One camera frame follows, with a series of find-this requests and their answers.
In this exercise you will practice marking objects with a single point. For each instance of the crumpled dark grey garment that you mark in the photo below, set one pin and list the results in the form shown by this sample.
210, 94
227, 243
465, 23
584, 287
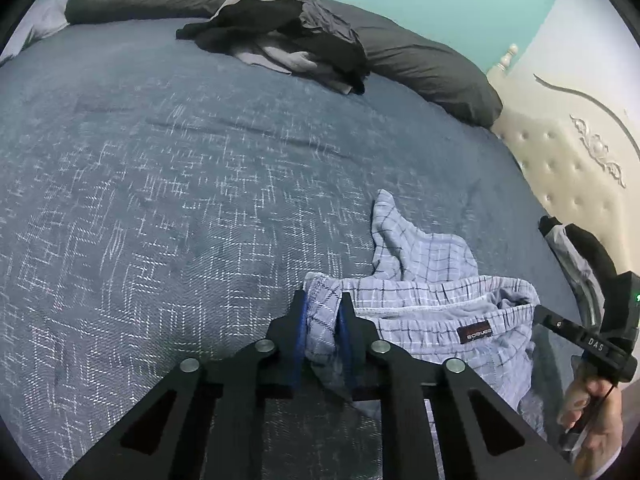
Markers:
327, 20

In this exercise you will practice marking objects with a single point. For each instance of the white bed sheet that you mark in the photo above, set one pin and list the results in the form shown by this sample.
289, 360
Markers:
40, 25

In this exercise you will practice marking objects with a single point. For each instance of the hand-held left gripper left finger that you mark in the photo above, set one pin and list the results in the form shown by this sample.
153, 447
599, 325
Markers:
299, 342

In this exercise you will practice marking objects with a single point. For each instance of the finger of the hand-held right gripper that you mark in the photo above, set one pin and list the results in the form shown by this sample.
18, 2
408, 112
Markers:
555, 322

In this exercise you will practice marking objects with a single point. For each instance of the blue-grey patterned bed blanket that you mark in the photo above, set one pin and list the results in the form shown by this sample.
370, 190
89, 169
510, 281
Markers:
175, 200

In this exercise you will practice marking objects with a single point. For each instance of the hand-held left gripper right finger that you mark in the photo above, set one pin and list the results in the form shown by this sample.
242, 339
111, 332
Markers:
345, 347

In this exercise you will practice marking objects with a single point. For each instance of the person's right hand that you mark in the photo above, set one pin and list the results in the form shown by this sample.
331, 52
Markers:
602, 425

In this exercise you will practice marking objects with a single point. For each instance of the blue plaid shorts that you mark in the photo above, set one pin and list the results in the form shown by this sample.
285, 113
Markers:
425, 305

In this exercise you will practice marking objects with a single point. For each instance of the crumpled black garment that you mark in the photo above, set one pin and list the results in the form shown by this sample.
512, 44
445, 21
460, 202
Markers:
260, 17

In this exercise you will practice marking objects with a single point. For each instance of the crumpled light grey garment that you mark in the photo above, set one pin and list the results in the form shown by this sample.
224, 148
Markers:
295, 60

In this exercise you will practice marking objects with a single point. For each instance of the cream tufted headboard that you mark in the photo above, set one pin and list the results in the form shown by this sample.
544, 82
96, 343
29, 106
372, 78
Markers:
565, 150

